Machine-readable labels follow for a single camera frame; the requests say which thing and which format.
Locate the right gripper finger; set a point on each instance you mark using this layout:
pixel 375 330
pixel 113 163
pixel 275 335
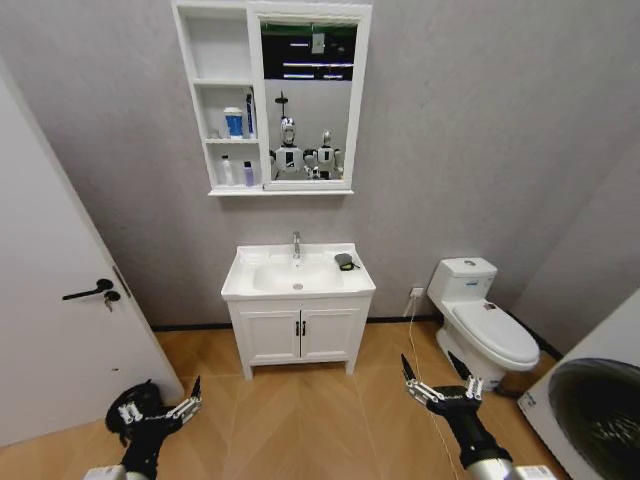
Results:
pixel 420 387
pixel 472 386

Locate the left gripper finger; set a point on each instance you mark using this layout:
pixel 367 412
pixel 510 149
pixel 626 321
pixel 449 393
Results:
pixel 187 405
pixel 132 411

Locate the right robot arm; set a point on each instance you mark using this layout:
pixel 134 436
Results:
pixel 492 470

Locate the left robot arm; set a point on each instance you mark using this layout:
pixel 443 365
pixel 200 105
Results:
pixel 107 474

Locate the white vanity cabinet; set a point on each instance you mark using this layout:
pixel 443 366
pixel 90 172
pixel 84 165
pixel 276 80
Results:
pixel 300 305

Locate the grey folded towel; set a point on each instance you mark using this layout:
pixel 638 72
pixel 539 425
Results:
pixel 344 261

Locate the white ceramic washbasin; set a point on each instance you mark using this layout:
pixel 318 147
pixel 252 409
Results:
pixel 300 277

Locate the cabinet mirror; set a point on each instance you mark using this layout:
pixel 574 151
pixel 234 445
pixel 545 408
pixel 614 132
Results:
pixel 310 100

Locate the white toilet lid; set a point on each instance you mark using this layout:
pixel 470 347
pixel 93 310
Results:
pixel 495 335

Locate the white toilet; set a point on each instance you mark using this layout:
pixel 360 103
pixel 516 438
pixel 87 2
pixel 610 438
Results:
pixel 460 285

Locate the white vanity door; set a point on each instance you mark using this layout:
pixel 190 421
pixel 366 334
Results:
pixel 270 337
pixel 331 335

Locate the black door lock with key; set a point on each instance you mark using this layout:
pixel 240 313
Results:
pixel 111 296

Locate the dark round washer door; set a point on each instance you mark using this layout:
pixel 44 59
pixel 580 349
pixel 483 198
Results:
pixel 600 415

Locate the white washing machine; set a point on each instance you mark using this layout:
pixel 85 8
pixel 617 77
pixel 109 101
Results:
pixel 600 330

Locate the white room door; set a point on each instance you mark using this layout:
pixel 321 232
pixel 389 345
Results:
pixel 50 250

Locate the chrome faucet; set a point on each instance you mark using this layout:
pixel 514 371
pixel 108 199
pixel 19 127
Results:
pixel 296 245

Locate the white plastic bottle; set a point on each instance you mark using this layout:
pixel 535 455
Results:
pixel 227 172

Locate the purple bottle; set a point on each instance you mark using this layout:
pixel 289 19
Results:
pixel 249 175

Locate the blue and white jar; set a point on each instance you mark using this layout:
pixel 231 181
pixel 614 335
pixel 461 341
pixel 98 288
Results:
pixel 233 124

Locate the blue toothpaste tube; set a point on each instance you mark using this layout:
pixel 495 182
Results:
pixel 250 117

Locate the white wall socket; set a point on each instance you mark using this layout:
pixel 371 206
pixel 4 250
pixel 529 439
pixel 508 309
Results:
pixel 417 291

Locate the white wall mirror cabinet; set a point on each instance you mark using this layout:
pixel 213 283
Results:
pixel 220 45

